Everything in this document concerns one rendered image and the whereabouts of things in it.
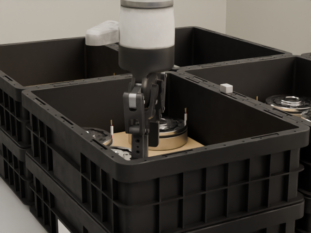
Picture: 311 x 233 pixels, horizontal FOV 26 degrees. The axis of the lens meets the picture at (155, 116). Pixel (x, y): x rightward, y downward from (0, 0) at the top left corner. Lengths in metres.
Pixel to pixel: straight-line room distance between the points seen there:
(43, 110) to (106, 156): 0.23
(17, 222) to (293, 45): 4.11
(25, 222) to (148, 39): 0.47
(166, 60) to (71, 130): 0.17
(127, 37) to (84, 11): 3.96
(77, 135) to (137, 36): 0.16
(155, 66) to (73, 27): 3.94
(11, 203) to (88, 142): 0.42
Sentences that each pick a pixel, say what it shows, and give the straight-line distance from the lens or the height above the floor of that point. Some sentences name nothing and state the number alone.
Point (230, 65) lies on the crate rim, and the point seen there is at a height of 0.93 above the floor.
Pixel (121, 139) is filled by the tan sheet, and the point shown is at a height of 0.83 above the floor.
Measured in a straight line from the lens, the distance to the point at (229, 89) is 1.12.
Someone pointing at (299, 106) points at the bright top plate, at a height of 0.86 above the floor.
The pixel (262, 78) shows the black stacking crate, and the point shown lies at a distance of 1.38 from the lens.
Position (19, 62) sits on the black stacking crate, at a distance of 1.56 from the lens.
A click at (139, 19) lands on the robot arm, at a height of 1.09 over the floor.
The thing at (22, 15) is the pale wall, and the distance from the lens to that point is 4.62.
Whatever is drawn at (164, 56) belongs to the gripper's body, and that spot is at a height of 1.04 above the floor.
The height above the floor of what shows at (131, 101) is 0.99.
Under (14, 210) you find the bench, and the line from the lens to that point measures 1.26.
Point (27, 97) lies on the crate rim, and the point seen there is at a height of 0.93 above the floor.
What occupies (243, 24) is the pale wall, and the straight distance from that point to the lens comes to 5.51.
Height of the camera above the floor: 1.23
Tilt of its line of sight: 17 degrees down
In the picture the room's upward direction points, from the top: straight up
